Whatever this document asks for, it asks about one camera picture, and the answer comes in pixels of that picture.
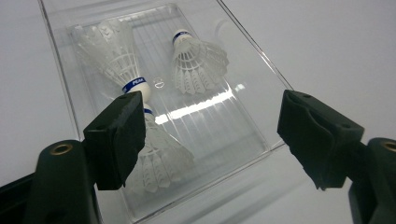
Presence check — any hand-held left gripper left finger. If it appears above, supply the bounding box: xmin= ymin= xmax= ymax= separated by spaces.
xmin=83 ymin=91 xmax=147 ymax=191

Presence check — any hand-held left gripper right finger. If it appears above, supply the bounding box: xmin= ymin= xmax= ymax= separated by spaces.
xmin=276 ymin=89 xmax=365 ymax=191

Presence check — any white feather shuttlecock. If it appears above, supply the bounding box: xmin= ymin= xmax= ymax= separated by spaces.
xmin=124 ymin=104 xmax=196 ymax=194
xmin=171 ymin=28 xmax=231 ymax=96
xmin=73 ymin=18 xmax=152 ymax=103

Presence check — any clear plastic tray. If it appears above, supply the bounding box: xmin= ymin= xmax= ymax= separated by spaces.
xmin=38 ymin=0 xmax=293 ymax=224

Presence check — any white table sheet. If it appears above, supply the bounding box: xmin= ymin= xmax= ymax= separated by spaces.
xmin=0 ymin=0 xmax=396 ymax=224

